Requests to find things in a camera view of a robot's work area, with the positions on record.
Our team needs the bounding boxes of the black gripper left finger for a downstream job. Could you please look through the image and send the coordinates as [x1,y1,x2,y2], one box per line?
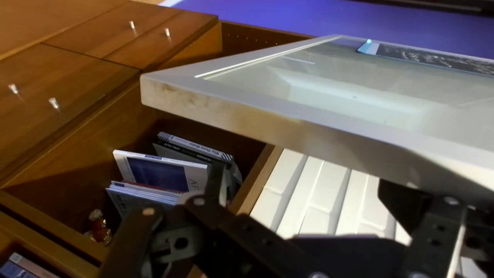
[98,191,322,278]

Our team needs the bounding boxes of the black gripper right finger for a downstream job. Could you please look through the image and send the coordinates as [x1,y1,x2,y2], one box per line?
[379,179,494,278]

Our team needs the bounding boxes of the small figurine on shelf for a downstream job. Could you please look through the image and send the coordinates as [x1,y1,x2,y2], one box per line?
[87,208,112,245]

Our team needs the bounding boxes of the upright books on shelf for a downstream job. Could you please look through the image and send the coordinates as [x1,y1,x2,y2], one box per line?
[107,131,243,216]

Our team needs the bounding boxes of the brown wooden cabinet unit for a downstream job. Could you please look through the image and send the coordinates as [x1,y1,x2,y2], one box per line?
[0,0,294,278]

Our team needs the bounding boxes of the white stacked boxes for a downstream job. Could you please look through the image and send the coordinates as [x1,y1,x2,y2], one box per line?
[251,149,411,243]

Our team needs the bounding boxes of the frosted glass cabinet door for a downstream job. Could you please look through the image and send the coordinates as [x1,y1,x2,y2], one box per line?
[141,35,494,206]

